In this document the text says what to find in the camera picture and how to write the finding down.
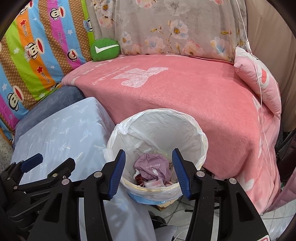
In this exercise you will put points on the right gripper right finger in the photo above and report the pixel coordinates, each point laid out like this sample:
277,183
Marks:
238,218

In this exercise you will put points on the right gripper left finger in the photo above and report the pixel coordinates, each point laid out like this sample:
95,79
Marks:
59,216

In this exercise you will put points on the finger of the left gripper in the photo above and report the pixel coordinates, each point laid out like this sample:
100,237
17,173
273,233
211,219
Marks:
31,163
29,199

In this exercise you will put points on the purple wrapper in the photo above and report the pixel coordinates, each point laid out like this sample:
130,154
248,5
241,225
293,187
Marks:
153,166

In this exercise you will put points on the white lined trash bin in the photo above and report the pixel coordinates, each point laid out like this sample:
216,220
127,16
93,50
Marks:
156,131

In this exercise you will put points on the light blue palm pillow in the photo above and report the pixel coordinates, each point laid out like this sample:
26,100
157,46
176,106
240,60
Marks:
81,131

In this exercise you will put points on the dark blue pillow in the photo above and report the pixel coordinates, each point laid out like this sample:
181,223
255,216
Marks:
58,100

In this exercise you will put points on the pink towel blanket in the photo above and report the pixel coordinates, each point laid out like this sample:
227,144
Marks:
241,131

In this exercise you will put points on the colourful monkey print quilt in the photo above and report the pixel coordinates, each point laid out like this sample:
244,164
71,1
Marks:
45,41

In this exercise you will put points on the green checkmark cushion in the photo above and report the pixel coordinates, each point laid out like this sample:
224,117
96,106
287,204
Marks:
104,49

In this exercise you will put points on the pink white pillow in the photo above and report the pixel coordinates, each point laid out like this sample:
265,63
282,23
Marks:
258,77

